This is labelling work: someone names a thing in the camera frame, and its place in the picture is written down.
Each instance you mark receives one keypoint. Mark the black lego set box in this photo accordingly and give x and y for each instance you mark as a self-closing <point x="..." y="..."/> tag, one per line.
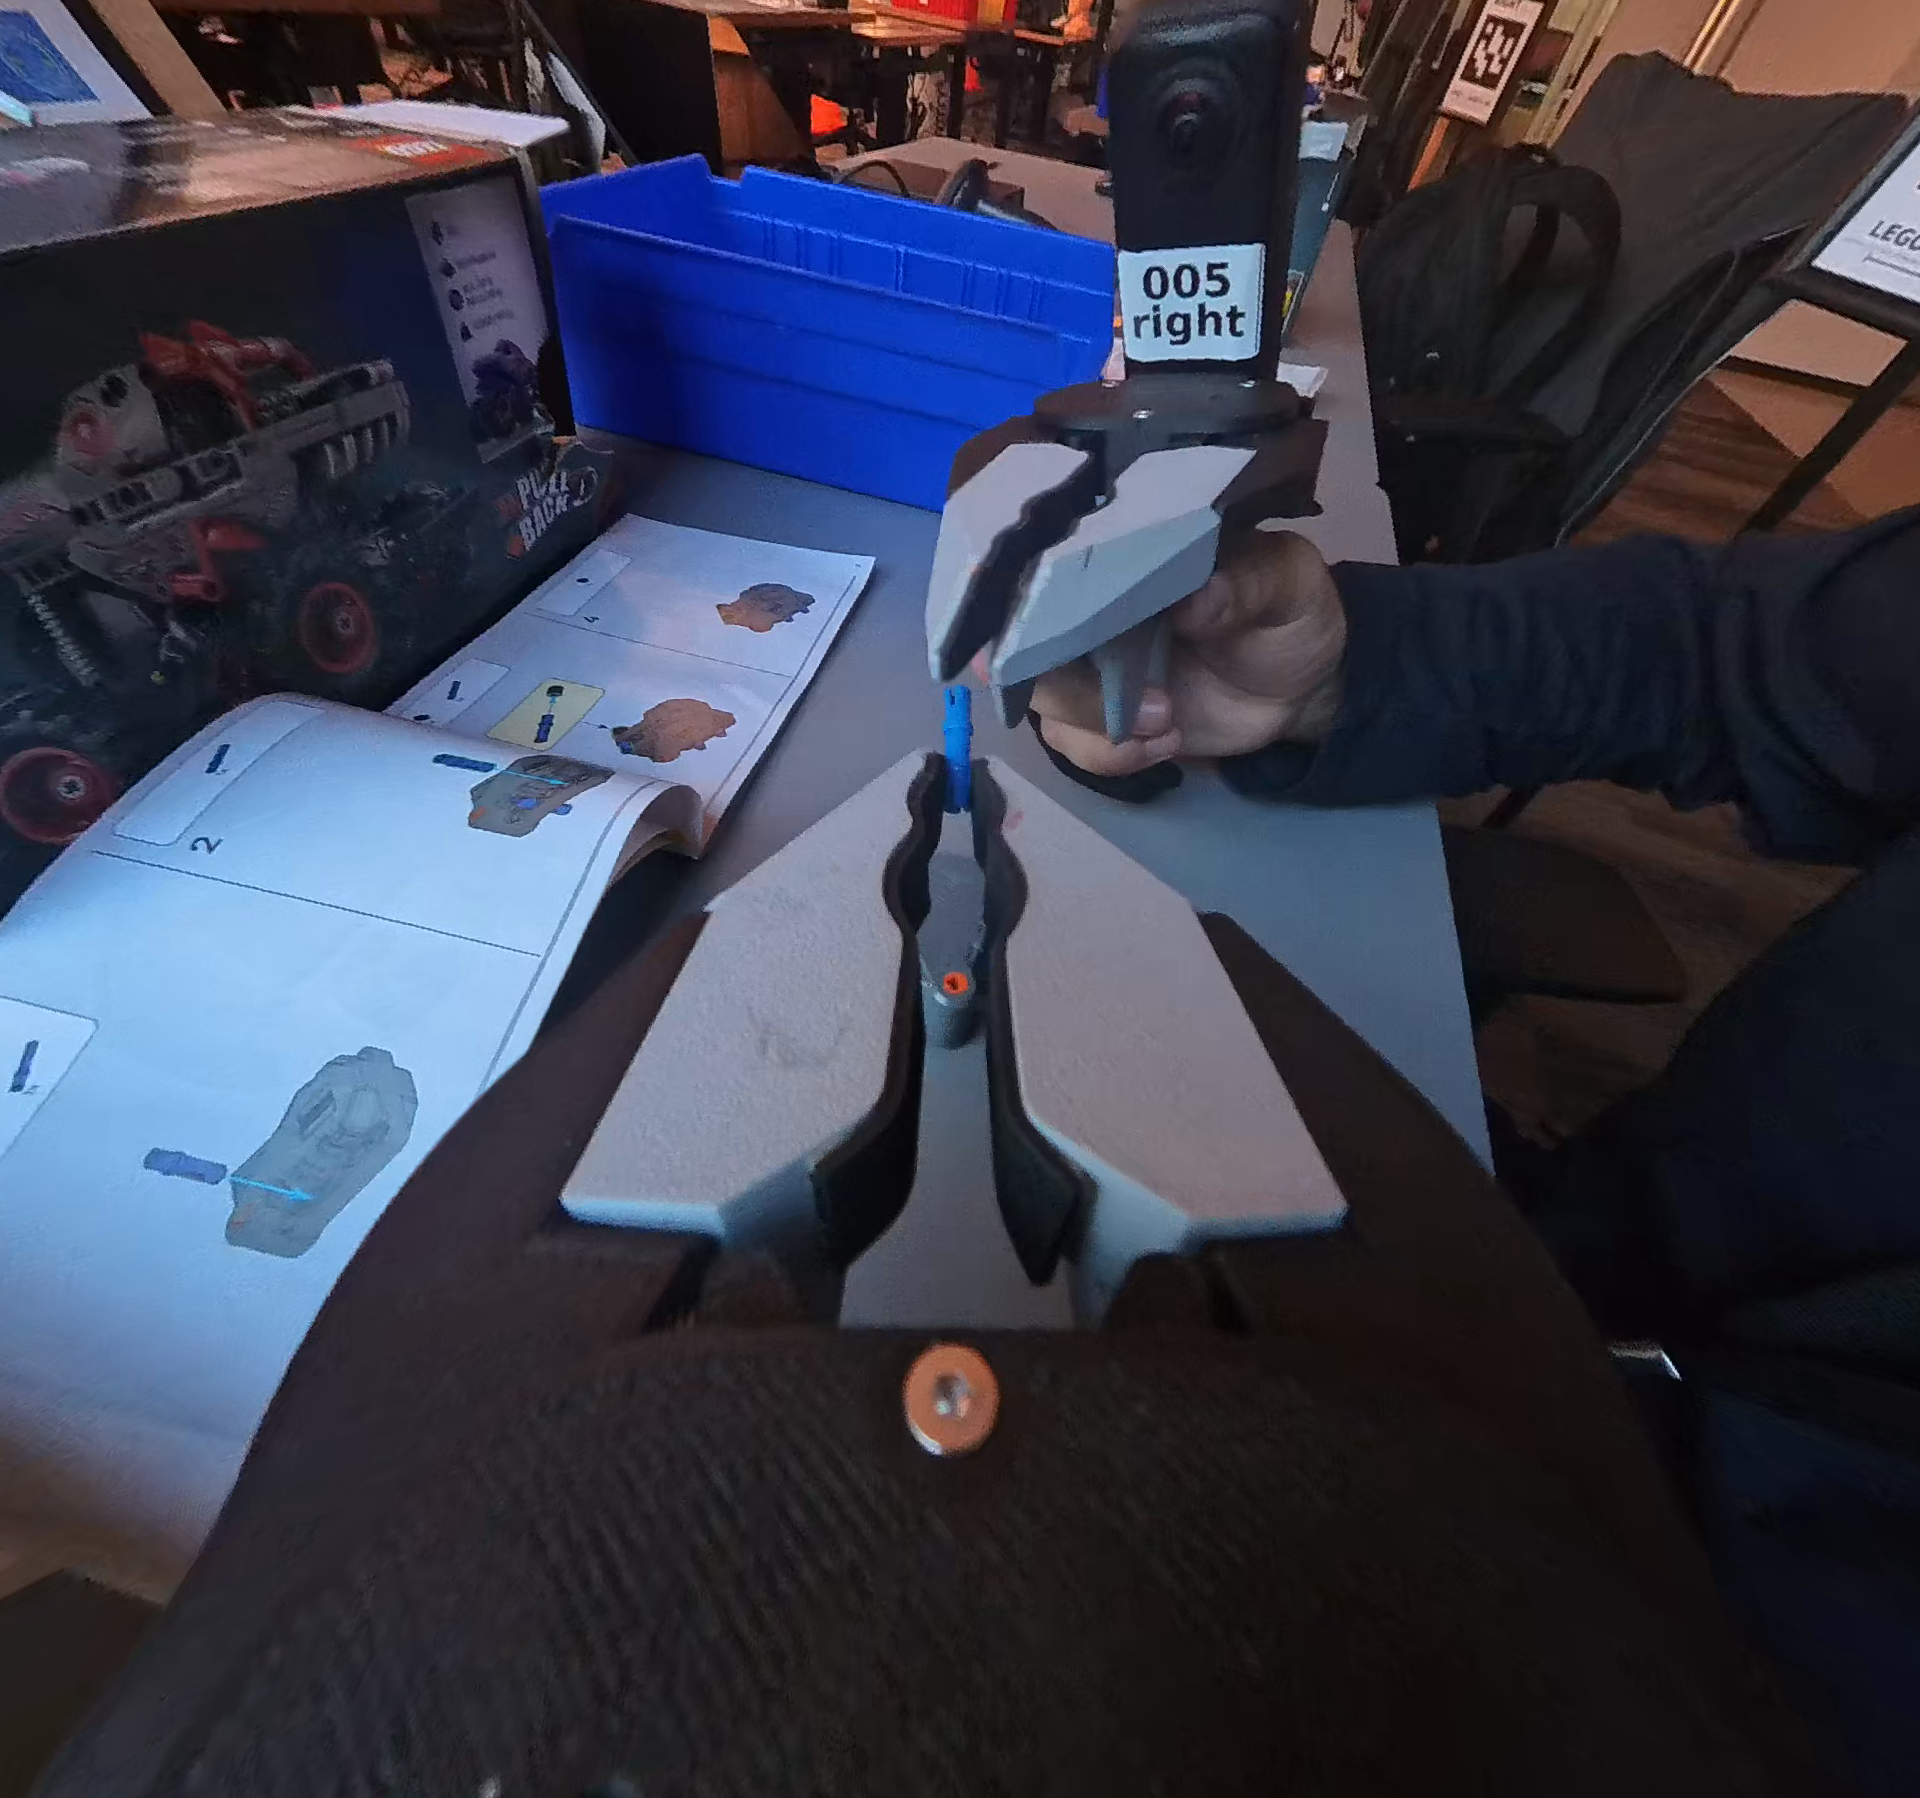
<point x="240" y="479"/>

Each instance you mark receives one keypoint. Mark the black desk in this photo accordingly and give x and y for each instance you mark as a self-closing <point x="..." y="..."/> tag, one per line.
<point x="645" y="59"/>

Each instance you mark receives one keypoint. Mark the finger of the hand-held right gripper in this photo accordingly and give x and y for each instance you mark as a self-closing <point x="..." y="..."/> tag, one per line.
<point x="1139" y="553"/>
<point x="998" y="538"/>

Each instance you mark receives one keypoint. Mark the person's right forearm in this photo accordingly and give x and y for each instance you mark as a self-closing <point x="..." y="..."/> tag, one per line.
<point x="1591" y="675"/>

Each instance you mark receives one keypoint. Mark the black and white tag sign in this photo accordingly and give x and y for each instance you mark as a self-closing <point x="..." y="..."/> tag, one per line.
<point x="1502" y="54"/>

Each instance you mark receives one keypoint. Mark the black folding chair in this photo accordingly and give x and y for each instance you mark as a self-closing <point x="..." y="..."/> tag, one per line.
<point x="1740" y="224"/>

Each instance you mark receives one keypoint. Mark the black backpack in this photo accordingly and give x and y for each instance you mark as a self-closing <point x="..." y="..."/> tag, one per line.
<point x="1485" y="330"/>

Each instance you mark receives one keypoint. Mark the white sign on stand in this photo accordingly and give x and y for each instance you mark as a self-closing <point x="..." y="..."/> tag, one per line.
<point x="1875" y="231"/>

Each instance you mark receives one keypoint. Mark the blue plastic bin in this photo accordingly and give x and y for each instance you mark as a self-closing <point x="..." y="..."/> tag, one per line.
<point x="811" y="330"/>

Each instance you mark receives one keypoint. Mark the blue lego pin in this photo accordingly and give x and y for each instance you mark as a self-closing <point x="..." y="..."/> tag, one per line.
<point x="957" y="740"/>

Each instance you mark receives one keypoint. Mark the grey lego motor block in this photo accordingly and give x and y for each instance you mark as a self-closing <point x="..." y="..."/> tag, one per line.
<point x="954" y="935"/>

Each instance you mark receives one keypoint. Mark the person's right hand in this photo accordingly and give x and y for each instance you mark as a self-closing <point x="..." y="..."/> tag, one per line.
<point x="1261" y="657"/>

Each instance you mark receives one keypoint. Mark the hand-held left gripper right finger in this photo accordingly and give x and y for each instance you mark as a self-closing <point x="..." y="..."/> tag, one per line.
<point x="1157" y="1078"/>

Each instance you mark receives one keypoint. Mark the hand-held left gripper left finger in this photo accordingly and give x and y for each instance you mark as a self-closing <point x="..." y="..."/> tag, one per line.
<point x="752" y="1019"/>

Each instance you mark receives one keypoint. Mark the person's legs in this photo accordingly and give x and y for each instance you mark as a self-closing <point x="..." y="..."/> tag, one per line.
<point x="1772" y="1168"/>

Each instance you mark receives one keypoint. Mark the framed picture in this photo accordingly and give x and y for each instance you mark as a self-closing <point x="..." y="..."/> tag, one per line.
<point x="62" y="14"/>

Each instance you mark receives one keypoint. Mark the lego instruction booklet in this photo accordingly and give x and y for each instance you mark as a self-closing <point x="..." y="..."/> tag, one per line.
<point x="300" y="959"/>

